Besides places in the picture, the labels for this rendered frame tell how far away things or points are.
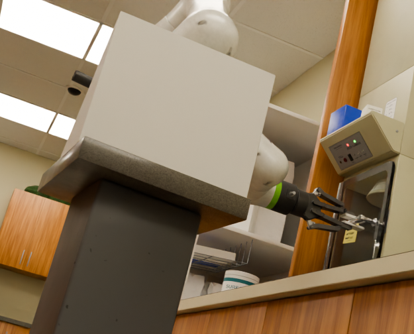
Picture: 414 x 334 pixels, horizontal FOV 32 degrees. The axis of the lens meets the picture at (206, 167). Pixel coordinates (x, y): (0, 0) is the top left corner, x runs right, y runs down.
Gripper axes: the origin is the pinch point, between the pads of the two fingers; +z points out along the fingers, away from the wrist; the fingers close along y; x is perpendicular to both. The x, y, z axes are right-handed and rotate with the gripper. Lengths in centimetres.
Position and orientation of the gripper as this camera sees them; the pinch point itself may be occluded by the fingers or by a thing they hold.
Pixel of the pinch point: (352, 222)
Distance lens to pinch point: 218.4
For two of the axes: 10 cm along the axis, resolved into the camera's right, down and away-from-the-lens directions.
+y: 2.3, -9.1, 3.5
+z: 9.1, 3.3, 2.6
